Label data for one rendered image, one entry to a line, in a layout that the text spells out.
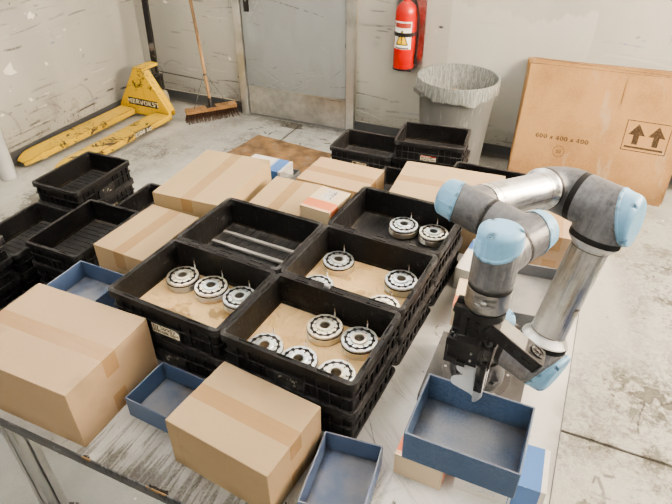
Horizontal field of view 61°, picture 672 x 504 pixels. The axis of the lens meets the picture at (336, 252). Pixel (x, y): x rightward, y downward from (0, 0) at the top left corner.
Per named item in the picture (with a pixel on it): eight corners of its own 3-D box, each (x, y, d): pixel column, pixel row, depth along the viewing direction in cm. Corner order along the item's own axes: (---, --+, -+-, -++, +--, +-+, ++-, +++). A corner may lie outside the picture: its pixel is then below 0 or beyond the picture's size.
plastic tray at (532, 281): (501, 271, 200) (503, 259, 197) (561, 281, 195) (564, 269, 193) (495, 321, 179) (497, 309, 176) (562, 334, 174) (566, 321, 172)
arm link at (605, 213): (509, 355, 156) (597, 169, 133) (558, 388, 148) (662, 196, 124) (487, 369, 147) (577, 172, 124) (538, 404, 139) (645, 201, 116)
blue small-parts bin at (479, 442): (528, 431, 107) (535, 407, 103) (513, 499, 96) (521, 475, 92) (425, 396, 114) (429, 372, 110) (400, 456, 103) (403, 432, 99)
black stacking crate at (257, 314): (399, 344, 163) (401, 314, 156) (353, 419, 141) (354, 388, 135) (281, 302, 178) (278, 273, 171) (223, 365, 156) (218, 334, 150)
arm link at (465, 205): (553, 152, 138) (441, 168, 104) (596, 169, 132) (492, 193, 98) (535, 195, 144) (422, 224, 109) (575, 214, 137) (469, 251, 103)
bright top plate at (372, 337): (383, 334, 159) (383, 332, 159) (368, 358, 152) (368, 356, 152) (350, 323, 163) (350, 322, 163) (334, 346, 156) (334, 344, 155)
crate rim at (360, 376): (402, 318, 157) (402, 312, 156) (354, 394, 136) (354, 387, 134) (278, 277, 172) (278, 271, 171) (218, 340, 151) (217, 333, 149)
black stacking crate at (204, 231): (325, 252, 200) (325, 225, 193) (280, 301, 178) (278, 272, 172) (232, 224, 215) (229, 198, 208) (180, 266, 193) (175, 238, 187)
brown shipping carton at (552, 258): (522, 225, 234) (529, 191, 224) (579, 235, 227) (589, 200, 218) (515, 267, 210) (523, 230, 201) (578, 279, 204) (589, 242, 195)
